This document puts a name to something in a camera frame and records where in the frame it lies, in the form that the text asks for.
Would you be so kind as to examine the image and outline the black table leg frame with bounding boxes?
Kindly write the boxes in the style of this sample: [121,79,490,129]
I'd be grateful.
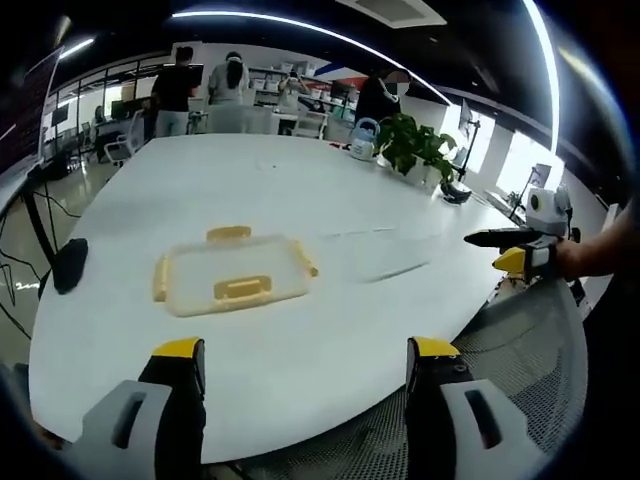
[18,172,57,274]

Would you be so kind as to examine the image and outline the green potted plant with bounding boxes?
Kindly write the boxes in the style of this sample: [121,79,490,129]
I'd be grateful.
[373,113,459,192]

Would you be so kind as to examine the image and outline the black cloth bundle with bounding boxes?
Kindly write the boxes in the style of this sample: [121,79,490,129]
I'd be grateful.
[53,238,91,296]

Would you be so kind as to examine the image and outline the black stand pole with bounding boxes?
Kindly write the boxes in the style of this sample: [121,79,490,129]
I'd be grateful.
[457,118,484,185]

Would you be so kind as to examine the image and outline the clear container lid yellow clips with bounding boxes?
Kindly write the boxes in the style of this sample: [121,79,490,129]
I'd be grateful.
[151,224,321,319]

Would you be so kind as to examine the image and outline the white mesh office chair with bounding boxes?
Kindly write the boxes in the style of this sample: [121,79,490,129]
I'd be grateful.
[224,277,590,480]

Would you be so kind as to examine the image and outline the black floor cable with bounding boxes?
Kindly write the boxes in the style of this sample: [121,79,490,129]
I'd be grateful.
[0,244,36,346]

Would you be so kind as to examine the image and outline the black curved gadget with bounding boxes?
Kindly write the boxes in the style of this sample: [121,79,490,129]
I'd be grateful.
[439,181,474,207]

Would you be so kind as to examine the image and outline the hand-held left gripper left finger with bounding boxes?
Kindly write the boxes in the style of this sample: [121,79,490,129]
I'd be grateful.
[64,337,207,480]

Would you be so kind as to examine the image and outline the white slatted chair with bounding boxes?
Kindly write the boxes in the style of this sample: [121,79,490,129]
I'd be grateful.
[291,110,330,140]

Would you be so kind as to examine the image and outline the clear plastic storage box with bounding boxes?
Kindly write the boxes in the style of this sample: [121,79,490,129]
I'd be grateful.
[206,104,277,136]

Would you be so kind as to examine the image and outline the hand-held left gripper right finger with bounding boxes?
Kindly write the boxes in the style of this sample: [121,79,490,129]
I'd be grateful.
[404,335,547,480]

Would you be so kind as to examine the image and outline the white swivel office chair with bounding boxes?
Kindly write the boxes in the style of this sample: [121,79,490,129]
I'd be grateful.
[101,109,147,167]

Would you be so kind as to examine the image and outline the ceiling light strip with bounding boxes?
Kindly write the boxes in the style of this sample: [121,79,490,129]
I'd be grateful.
[171,9,401,69]

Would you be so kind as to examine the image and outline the blue and white kettle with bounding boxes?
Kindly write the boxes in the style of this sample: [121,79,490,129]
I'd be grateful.
[347,117,382,162]

